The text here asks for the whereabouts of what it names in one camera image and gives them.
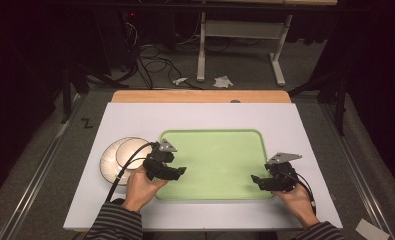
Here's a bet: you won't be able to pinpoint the black metal stand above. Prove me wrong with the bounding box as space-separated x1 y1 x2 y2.
287 66 349 137
59 63 130 125

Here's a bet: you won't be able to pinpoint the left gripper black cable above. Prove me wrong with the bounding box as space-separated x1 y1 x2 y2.
105 141 157 203

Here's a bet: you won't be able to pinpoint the person's right hand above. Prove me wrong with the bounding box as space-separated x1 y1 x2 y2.
272 181 320 230

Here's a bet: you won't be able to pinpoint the white board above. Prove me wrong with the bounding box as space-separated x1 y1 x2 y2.
63 102 343 232

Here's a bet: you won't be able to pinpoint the white paper sheet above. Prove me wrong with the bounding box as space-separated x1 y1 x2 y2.
354 217 391 240

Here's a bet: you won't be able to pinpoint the green tray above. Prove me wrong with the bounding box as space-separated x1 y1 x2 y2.
154 129 275 202

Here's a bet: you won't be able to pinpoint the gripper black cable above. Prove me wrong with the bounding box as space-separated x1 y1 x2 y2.
278 170 317 216
105 141 157 203

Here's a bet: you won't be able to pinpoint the white metal desk frame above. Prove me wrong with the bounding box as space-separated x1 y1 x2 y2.
196 11 294 87

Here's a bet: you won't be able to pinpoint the person's left hand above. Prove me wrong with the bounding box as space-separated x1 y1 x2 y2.
121 165 170 213

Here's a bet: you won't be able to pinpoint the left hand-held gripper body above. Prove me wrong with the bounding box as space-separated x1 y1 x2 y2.
142 138 180 182

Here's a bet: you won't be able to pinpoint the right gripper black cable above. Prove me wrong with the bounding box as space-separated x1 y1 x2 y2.
278 170 317 216

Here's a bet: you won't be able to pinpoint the small white plate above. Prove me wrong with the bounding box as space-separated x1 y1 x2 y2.
115 137 154 171

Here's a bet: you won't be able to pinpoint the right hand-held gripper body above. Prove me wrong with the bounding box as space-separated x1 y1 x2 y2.
260 152 303 193

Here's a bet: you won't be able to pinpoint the black floor cables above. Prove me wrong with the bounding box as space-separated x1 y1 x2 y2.
119 19 204 91

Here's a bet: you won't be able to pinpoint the wooden table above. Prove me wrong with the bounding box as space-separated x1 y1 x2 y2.
111 89 292 104

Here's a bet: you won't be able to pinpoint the large white ribbed plate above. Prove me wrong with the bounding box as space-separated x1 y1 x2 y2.
99 136 143 186

